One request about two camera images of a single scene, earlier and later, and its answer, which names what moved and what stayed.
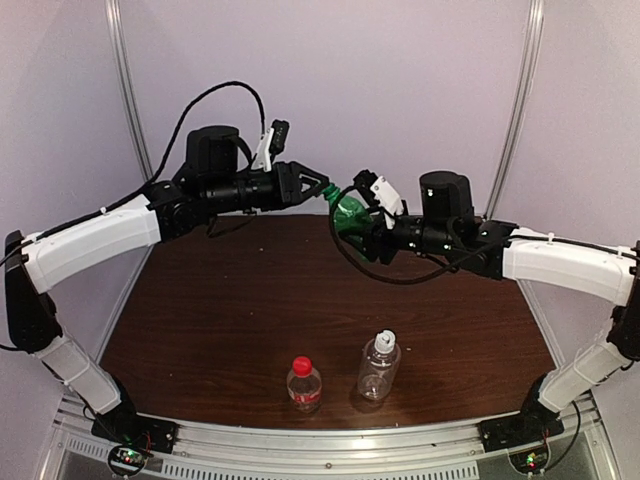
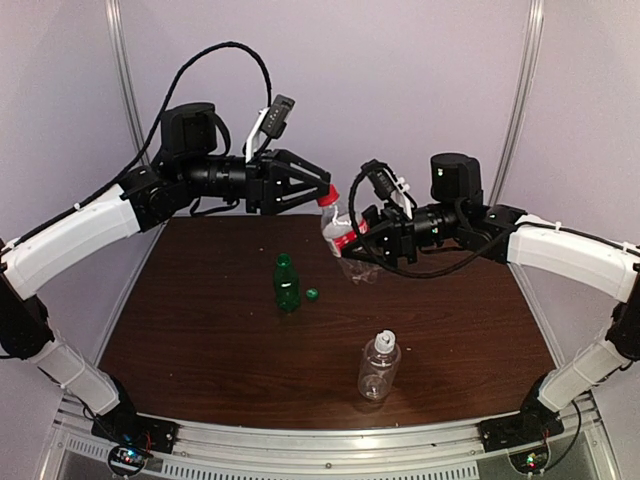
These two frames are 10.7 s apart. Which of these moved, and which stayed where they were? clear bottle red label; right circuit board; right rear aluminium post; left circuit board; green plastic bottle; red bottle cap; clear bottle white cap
Moved: red bottle cap; green plastic bottle; clear bottle red label
Stayed: right circuit board; clear bottle white cap; right rear aluminium post; left circuit board
